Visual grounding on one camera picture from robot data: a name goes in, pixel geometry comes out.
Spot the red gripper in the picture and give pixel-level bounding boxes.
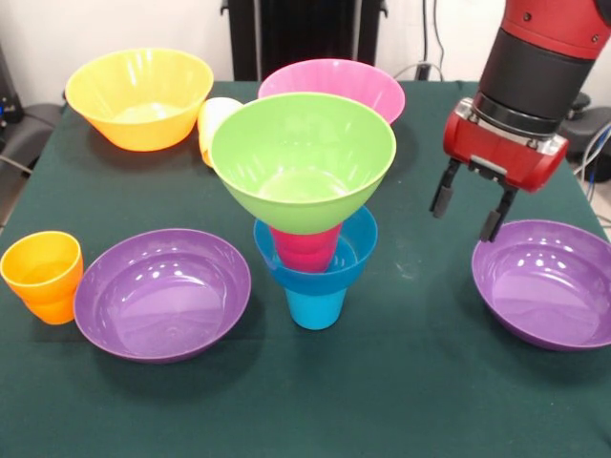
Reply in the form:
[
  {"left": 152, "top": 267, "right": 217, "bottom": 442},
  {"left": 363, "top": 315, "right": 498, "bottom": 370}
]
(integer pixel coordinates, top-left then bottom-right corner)
[{"left": 429, "top": 97, "right": 570, "bottom": 244}]

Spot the shallow purple plastic bowl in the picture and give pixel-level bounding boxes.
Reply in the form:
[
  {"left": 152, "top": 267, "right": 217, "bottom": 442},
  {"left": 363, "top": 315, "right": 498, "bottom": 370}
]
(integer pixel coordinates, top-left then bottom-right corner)
[
  {"left": 73, "top": 228, "right": 253, "bottom": 365},
  {"left": 471, "top": 219, "right": 611, "bottom": 353}
]

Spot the large pink plastic bowl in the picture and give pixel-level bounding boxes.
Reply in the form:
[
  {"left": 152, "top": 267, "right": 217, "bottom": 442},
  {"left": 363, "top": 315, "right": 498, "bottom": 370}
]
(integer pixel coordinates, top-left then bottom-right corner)
[{"left": 257, "top": 58, "right": 407, "bottom": 126}]

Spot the red plastic cup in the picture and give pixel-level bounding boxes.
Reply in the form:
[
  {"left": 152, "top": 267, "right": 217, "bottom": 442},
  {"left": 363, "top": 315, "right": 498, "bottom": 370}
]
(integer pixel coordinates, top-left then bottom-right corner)
[{"left": 268, "top": 222, "right": 344, "bottom": 274}]

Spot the small blue plastic bowl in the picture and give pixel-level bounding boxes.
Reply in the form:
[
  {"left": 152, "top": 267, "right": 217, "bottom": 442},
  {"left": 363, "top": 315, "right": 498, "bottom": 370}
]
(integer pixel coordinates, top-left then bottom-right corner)
[{"left": 252, "top": 204, "right": 380, "bottom": 293}]

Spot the green plastic bowl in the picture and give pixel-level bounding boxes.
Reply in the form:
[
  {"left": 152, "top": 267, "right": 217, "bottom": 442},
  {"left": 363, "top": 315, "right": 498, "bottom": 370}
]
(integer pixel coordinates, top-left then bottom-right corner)
[{"left": 209, "top": 92, "right": 398, "bottom": 236}]

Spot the blue plastic cup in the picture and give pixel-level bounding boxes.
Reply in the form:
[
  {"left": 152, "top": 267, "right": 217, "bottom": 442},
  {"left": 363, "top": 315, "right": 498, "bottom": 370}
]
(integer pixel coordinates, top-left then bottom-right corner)
[{"left": 284, "top": 285, "right": 348, "bottom": 331}]

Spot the yellow orange plastic cup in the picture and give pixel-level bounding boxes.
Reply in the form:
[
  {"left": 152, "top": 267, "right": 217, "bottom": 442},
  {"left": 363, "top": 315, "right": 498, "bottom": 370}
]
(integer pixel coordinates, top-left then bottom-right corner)
[{"left": 197, "top": 96, "right": 243, "bottom": 169}]

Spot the black stand with knob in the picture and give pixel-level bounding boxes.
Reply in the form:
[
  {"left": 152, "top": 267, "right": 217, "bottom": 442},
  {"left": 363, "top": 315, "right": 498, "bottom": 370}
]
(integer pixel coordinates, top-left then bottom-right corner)
[{"left": 558, "top": 92, "right": 611, "bottom": 163}]

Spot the dark green tablecloth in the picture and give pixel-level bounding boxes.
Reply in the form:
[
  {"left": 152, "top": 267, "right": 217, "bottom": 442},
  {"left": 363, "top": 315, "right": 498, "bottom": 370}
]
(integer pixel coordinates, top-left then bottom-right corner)
[{"left": 0, "top": 79, "right": 611, "bottom": 458}]

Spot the large orange plastic bowl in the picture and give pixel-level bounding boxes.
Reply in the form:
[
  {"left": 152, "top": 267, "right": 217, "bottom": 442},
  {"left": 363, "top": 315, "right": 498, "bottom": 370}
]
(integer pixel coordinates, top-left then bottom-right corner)
[{"left": 64, "top": 47, "right": 215, "bottom": 153}]

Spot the black grey chair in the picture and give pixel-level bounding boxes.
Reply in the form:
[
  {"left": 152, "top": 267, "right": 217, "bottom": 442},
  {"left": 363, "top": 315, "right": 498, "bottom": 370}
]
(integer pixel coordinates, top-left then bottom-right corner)
[{"left": 0, "top": 102, "right": 66, "bottom": 174}]

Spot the black equipment box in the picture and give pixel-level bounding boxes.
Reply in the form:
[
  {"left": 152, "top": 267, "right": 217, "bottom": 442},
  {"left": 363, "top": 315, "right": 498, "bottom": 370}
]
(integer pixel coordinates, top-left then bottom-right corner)
[{"left": 0, "top": 45, "right": 25, "bottom": 126}]

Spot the light blue cable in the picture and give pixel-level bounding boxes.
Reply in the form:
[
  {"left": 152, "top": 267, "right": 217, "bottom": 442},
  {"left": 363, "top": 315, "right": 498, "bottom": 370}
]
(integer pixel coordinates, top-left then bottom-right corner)
[{"left": 572, "top": 121, "right": 611, "bottom": 180}]

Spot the black wall cable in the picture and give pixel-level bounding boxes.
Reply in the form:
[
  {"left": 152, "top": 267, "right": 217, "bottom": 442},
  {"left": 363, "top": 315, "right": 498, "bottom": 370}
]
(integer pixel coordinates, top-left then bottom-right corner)
[
  {"left": 432, "top": 0, "right": 448, "bottom": 81},
  {"left": 421, "top": 0, "right": 430, "bottom": 64}
]

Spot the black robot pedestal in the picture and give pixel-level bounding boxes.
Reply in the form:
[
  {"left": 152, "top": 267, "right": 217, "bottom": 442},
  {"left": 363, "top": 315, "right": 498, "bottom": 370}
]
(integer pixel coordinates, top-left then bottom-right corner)
[{"left": 220, "top": 0, "right": 389, "bottom": 82}]

